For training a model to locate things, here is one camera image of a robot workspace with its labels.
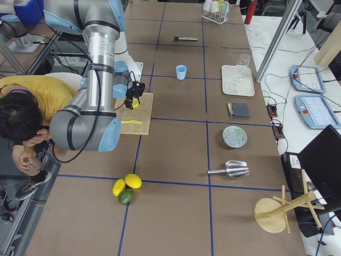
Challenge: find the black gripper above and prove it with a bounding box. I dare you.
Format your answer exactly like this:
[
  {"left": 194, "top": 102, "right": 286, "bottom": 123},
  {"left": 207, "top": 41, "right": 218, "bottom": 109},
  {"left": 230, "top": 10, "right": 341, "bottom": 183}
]
[{"left": 124, "top": 82, "right": 145, "bottom": 109}]

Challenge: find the yellow lemon slice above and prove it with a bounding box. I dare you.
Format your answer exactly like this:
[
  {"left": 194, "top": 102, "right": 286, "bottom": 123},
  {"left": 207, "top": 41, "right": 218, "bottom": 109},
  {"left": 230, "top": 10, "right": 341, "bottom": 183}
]
[{"left": 132, "top": 98, "right": 140, "bottom": 109}]

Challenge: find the steel muddler with black tip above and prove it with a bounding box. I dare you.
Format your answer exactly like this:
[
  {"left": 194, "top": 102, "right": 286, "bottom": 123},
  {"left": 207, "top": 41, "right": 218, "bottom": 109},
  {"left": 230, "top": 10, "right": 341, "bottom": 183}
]
[{"left": 174, "top": 36, "right": 198, "bottom": 42}]

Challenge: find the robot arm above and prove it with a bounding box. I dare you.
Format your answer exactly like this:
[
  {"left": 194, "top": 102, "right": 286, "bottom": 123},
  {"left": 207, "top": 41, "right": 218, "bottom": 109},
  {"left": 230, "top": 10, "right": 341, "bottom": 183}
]
[{"left": 44, "top": 1, "right": 143, "bottom": 152}]

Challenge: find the light blue plastic cup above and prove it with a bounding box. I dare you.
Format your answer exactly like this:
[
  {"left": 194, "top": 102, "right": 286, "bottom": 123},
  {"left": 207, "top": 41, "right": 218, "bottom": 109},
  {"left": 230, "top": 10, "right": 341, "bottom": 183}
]
[{"left": 175, "top": 65, "right": 187, "bottom": 80}]

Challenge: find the yellow lemon right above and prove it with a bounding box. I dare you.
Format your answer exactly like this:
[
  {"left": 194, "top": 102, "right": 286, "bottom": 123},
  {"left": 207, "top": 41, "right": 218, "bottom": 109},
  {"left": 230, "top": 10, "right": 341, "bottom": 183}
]
[{"left": 124, "top": 173, "right": 142, "bottom": 189}]

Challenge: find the yellow lemon left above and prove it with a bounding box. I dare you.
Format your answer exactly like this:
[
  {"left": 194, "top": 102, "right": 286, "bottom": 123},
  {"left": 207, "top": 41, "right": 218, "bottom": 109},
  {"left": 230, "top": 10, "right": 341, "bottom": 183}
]
[{"left": 112, "top": 179, "right": 126, "bottom": 197}]

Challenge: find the wooden cup tree stand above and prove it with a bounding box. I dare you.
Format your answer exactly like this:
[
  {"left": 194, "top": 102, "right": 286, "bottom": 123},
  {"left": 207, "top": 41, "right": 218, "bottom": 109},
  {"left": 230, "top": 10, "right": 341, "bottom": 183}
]
[{"left": 253, "top": 169, "right": 324, "bottom": 233}]

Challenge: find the wooden cutting board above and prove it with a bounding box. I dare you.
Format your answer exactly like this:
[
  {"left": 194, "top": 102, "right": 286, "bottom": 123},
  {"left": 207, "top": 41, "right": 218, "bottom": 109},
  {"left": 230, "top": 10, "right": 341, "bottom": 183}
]
[{"left": 115, "top": 92, "right": 153, "bottom": 135}]

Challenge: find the yellow plastic knife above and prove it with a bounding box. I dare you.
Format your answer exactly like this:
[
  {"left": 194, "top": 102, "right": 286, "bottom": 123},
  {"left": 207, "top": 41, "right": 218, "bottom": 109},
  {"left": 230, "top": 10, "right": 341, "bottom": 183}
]
[{"left": 121, "top": 119, "right": 143, "bottom": 124}]

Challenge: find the green lime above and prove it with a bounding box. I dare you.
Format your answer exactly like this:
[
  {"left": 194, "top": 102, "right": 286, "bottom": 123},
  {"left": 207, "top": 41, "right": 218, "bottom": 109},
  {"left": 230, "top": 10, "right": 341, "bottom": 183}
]
[{"left": 118, "top": 188, "right": 134, "bottom": 205}]

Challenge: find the person in yellow shirt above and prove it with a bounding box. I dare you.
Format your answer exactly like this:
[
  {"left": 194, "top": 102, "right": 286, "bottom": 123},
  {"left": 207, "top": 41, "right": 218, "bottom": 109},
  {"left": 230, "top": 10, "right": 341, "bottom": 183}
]
[{"left": 1, "top": 75, "right": 77, "bottom": 201}]

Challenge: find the grey folded cloth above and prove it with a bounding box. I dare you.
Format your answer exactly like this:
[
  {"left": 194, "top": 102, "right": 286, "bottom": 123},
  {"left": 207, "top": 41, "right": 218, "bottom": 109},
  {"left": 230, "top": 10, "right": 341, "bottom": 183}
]
[{"left": 227, "top": 102, "right": 250, "bottom": 118}]

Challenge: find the cream bear serving tray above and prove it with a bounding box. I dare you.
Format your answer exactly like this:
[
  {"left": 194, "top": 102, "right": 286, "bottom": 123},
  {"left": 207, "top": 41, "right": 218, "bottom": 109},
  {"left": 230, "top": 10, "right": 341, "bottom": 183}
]
[{"left": 221, "top": 65, "right": 255, "bottom": 97}]

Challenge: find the green bowl of ice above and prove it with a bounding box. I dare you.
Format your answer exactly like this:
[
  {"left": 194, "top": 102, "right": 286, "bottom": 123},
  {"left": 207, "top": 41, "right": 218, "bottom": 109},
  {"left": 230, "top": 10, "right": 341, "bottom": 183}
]
[{"left": 222, "top": 126, "right": 247, "bottom": 148}]

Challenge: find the clear wine glass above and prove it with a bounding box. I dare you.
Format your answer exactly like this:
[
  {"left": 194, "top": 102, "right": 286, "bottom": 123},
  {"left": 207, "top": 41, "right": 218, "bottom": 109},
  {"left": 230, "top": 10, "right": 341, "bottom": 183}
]
[{"left": 233, "top": 54, "right": 250, "bottom": 82}]

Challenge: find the steel ice scoop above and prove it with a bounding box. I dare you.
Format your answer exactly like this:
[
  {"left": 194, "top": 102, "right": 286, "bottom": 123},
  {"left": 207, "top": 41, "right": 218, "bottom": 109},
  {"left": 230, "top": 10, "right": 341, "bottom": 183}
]
[{"left": 207, "top": 160, "right": 250, "bottom": 179}]

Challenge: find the blue storage bin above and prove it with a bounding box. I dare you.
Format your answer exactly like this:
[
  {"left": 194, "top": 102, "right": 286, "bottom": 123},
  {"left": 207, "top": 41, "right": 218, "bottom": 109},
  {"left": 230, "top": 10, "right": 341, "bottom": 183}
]
[{"left": 13, "top": 0, "right": 44, "bottom": 25}]

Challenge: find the red bottle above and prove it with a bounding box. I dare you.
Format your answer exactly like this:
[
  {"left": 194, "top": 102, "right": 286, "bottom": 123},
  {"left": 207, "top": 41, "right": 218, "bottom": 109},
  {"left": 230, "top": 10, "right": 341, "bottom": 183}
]
[{"left": 244, "top": 0, "right": 258, "bottom": 25}]

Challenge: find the upper teach pendant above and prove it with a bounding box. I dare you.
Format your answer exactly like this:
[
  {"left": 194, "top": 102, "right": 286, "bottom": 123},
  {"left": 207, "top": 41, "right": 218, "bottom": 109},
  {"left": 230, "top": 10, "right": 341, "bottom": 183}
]
[{"left": 289, "top": 65, "right": 326, "bottom": 93}]

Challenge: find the teach pendant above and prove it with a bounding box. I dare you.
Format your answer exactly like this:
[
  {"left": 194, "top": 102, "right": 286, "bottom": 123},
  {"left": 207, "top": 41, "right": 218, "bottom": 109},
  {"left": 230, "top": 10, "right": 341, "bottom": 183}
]
[
  {"left": 289, "top": 65, "right": 326, "bottom": 93},
  {"left": 294, "top": 95, "right": 340, "bottom": 130}
]

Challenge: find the lower teach pendant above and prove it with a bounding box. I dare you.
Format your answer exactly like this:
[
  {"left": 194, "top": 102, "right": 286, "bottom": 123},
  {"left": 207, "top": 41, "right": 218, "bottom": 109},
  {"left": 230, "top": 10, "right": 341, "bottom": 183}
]
[{"left": 294, "top": 95, "right": 340, "bottom": 130}]

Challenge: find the black computer monitor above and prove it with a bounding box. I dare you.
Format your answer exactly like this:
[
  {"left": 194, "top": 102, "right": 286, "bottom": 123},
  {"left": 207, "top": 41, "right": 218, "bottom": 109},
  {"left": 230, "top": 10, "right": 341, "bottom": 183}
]
[{"left": 281, "top": 125, "right": 340, "bottom": 217}]

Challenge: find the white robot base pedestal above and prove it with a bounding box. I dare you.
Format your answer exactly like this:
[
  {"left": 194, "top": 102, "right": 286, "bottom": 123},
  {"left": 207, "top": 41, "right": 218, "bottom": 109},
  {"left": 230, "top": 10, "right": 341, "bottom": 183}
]
[{"left": 114, "top": 31, "right": 143, "bottom": 82}]

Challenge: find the white wire cup rack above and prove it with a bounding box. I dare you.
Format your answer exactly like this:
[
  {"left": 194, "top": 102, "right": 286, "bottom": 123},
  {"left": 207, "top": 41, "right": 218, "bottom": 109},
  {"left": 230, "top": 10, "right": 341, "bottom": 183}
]
[{"left": 202, "top": 0, "right": 230, "bottom": 25}]

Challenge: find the aluminium frame post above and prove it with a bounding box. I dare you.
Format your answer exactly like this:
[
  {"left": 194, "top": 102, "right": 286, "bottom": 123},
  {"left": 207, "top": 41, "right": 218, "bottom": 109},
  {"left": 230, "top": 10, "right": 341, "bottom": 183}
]
[{"left": 255, "top": 0, "right": 302, "bottom": 83}]

